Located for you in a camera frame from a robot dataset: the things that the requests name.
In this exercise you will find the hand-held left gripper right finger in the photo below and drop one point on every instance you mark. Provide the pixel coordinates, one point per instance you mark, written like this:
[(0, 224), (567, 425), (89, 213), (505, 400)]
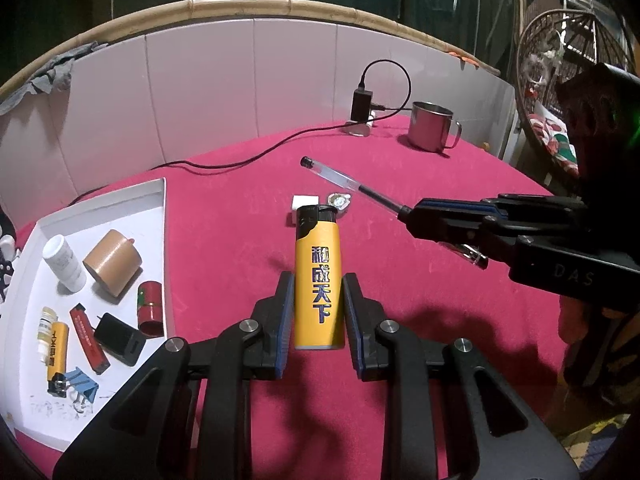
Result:
[(352, 325)]

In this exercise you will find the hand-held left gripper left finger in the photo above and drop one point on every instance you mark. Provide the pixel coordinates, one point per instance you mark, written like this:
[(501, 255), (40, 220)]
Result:
[(284, 325)]

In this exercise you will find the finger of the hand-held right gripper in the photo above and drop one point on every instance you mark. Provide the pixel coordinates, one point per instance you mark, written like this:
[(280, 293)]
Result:
[(450, 208), (450, 232)]

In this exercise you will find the yellow lighter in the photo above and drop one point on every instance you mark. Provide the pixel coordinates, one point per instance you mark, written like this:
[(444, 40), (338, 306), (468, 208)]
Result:
[(319, 285), (57, 355)]

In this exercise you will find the clear black ballpoint pen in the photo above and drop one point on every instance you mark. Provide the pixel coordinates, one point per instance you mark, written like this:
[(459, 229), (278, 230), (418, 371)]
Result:
[(340, 179)]

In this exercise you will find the red cylindrical can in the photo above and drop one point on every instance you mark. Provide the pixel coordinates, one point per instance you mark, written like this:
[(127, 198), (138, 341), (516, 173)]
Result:
[(150, 305)]

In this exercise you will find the black binder clip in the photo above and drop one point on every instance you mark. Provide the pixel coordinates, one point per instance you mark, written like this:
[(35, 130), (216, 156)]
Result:
[(117, 337)]

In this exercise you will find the white tray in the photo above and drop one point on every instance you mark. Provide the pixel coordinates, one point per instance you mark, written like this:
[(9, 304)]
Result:
[(125, 210)]

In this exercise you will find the red box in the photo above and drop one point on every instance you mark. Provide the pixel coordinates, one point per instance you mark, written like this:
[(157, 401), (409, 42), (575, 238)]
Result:
[(87, 337)]

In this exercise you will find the blue binder clip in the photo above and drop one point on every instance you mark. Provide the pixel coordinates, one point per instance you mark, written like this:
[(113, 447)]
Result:
[(80, 382)]

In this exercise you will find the small white labelled bottle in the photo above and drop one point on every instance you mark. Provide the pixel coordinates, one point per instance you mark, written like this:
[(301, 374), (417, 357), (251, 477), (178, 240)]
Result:
[(45, 330)]

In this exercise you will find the steel mug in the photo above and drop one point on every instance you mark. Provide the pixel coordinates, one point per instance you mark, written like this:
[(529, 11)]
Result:
[(425, 127)]

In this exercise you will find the white power socket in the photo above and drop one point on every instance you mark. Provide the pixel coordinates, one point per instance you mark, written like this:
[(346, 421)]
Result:
[(357, 129)]

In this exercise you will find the white cube charger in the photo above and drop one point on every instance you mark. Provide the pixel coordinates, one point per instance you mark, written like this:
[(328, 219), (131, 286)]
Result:
[(302, 202)]

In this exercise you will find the red white printed cushion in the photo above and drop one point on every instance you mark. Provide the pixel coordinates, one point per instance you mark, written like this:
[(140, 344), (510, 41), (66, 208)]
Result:
[(550, 135)]

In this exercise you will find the black power adapter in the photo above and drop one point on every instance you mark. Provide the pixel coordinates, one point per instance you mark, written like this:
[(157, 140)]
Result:
[(361, 105)]

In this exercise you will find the patterned floor mat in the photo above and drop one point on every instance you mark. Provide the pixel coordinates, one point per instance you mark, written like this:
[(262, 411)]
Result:
[(595, 435)]

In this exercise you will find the brown tape roll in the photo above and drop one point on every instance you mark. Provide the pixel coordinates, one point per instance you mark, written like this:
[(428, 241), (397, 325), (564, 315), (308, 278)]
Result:
[(112, 260)]

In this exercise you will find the wicker hanging chair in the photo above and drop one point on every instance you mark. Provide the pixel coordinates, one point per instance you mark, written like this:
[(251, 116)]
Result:
[(530, 40)]

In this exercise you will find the white plastic bottle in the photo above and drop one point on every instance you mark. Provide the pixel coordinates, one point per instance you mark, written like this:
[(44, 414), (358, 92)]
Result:
[(62, 262)]

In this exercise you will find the black white printed cloth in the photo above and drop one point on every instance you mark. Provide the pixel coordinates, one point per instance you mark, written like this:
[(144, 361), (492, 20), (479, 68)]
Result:
[(6, 260)]

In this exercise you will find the grey rag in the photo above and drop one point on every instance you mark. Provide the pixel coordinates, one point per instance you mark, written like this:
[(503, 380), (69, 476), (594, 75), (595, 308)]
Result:
[(45, 77)]

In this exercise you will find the bamboo rail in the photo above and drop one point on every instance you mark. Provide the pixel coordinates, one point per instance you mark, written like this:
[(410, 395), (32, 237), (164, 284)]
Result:
[(250, 6)]

